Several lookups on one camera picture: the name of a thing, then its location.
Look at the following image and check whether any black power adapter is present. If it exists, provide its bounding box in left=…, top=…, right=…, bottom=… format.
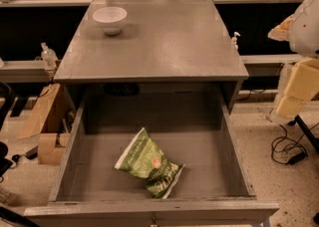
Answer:
left=288, top=152, right=307, bottom=165

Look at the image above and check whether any clear pump bottle left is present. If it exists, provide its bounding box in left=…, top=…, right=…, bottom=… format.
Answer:
left=41, top=43, right=58, bottom=68

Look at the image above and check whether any black cable on floor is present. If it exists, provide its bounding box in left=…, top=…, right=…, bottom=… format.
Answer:
left=270, top=121, right=319, bottom=165

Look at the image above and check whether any white bowl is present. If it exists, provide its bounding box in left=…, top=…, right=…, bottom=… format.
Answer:
left=93, top=7, right=128, bottom=35

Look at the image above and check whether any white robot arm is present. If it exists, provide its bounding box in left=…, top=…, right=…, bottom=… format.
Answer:
left=268, top=0, right=319, bottom=123

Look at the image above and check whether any green jalapeno chip bag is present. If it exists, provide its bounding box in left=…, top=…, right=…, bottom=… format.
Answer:
left=115, top=127, right=184, bottom=199

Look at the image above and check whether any small white pump bottle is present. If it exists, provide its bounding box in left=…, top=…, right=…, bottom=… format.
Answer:
left=231, top=32, right=241, bottom=50

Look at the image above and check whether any grey wooden cabinet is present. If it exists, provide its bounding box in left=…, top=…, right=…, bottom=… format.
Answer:
left=55, top=0, right=248, bottom=108

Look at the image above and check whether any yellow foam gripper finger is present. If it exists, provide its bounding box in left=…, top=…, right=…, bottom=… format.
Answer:
left=274, top=58, right=319, bottom=119
left=268, top=15, right=294, bottom=41

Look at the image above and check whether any brown cardboard box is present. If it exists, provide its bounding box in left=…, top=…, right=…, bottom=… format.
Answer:
left=17, top=84, right=71, bottom=165

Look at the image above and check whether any open grey top drawer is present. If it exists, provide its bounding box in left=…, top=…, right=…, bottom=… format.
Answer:
left=25, top=88, right=278, bottom=227

